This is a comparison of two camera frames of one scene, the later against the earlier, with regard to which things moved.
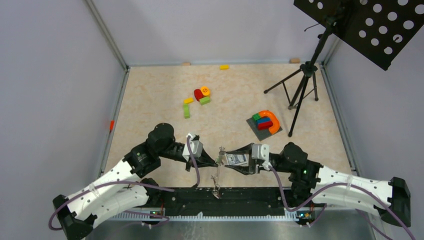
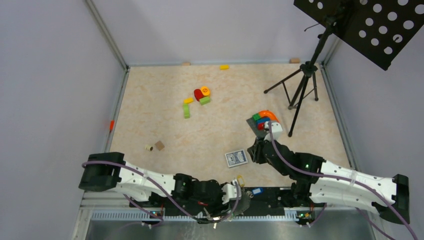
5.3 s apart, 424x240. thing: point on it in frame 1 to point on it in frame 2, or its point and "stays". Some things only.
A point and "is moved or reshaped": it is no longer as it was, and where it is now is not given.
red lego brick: [265, 125] stays
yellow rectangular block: [188, 100] stays
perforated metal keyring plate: [219, 161] is moved or reshaped
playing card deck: [239, 159] stays
